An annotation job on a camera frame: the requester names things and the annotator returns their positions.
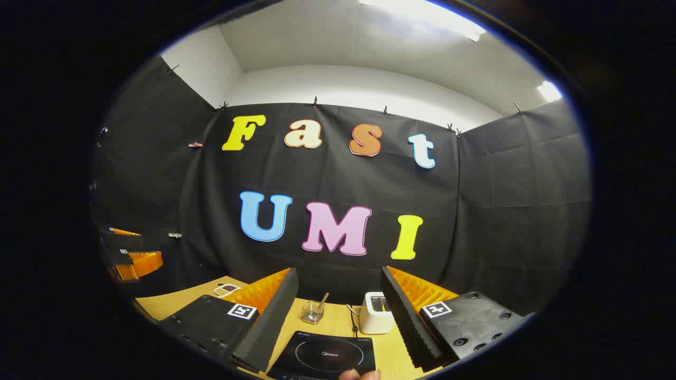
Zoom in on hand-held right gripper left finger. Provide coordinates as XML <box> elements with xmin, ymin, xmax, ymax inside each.
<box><xmin>158</xmin><ymin>268</ymin><xmax>299</xmax><ymax>374</ymax></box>

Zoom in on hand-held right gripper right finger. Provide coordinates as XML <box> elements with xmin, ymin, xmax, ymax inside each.
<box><xmin>380</xmin><ymin>265</ymin><xmax>534</xmax><ymax>373</ymax></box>

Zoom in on black induction cooktop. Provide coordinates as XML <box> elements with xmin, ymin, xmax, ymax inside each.
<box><xmin>267</xmin><ymin>331</ymin><xmax>377</xmax><ymax>380</ymax></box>

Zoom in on white toaster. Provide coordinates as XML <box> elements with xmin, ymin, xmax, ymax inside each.
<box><xmin>359</xmin><ymin>291</ymin><xmax>394</xmax><ymax>335</ymax></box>

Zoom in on black backdrop cloth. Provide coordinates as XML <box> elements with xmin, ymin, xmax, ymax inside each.
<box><xmin>91</xmin><ymin>55</ymin><xmax>591</xmax><ymax>317</ymax></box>

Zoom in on small ceiling light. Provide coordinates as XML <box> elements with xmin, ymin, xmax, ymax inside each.
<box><xmin>537</xmin><ymin>80</ymin><xmax>564</xmax><ymax>103</ymax></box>

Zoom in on wire mesh utensil holder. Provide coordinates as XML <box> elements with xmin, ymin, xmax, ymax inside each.
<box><xmin>302</xmin><ymin>300</ymin><xmax>325</xmax><ymax>325</ymax></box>

